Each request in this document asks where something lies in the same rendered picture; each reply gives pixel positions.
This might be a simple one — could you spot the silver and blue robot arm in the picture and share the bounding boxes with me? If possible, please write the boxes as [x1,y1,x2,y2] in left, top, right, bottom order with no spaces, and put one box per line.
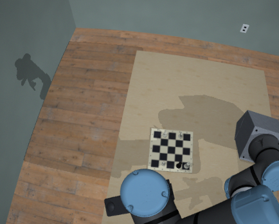
[104,134,279,224]

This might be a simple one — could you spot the black and white chessboard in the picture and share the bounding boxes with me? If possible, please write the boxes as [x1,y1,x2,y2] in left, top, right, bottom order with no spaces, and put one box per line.
[148,128,193,173]

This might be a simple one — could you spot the black chess piece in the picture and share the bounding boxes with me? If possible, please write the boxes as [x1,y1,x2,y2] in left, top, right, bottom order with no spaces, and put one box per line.
[176,162,182,169]

